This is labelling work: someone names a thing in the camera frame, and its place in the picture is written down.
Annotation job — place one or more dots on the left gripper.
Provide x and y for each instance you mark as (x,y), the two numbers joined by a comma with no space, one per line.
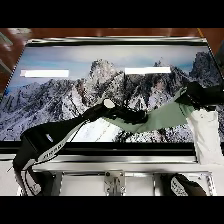
(131,115)

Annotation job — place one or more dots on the pale green T-shirt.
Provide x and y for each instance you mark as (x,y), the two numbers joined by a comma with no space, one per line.
(160,117)

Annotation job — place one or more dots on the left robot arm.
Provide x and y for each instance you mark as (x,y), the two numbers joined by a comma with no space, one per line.
(46,140)

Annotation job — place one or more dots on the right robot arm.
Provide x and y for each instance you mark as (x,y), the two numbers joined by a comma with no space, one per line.
(205,133)

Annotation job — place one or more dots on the silver frame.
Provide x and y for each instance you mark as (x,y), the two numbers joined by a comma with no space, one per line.
(133,159)

